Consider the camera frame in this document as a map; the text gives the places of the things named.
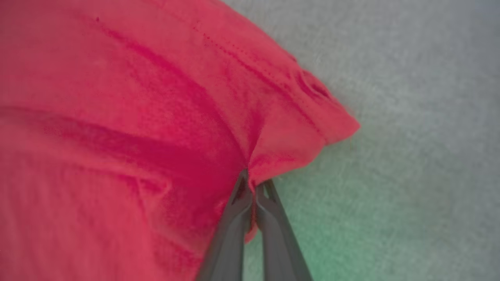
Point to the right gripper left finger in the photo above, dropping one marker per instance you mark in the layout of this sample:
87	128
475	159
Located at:
230	242

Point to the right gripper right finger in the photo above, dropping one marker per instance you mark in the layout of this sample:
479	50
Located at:
279	246

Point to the red and white garment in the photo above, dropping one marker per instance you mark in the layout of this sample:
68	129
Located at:
117	128

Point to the grey fabric sofa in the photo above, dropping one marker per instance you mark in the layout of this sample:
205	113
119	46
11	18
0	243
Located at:
410	136

